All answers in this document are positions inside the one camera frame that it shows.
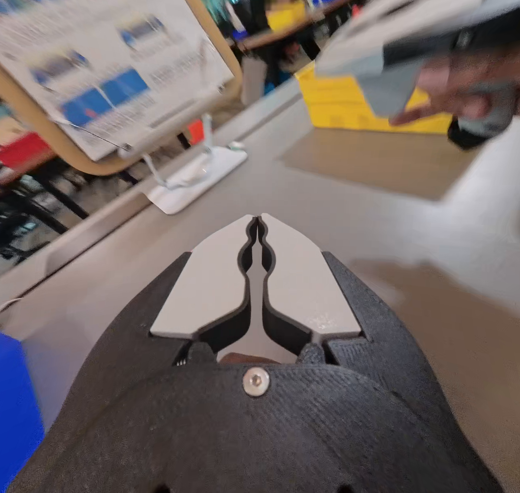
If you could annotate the yellow storage bin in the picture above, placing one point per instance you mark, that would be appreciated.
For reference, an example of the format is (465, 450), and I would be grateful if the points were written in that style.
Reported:
(345, 103)

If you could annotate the long wooden work table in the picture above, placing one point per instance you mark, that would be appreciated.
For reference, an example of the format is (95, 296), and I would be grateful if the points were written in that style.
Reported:
(292, 29)

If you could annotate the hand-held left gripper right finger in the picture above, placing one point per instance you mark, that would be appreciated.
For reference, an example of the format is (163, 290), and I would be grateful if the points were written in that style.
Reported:
(308, 294)

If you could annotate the distant yellow bin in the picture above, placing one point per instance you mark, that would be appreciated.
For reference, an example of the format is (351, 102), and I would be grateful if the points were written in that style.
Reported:
(286, 15)

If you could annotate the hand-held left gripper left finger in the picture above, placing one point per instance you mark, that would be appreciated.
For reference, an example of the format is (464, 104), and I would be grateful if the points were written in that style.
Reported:
(203, 294)

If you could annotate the blue storage bin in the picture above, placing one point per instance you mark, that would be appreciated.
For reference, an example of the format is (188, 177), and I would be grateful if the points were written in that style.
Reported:
(18, 411)

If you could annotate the small white green-label box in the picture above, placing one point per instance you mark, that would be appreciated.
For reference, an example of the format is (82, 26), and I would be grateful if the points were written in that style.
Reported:
(237, 146)

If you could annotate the person's right hand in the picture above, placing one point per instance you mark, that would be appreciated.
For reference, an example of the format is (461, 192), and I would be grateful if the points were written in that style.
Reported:
(467, 90)

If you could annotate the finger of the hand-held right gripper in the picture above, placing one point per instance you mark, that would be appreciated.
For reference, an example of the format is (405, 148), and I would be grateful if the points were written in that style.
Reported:
(410, 3)
(349, 60)

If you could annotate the orange cone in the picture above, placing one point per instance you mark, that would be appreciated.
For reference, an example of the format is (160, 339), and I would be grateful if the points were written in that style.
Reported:
(197, 131)

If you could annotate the white document stand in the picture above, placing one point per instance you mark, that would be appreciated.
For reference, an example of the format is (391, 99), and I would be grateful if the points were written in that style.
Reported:
(122, 54)

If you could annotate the red crate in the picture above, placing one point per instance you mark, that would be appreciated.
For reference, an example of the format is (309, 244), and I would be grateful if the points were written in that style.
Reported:
(22, 149)

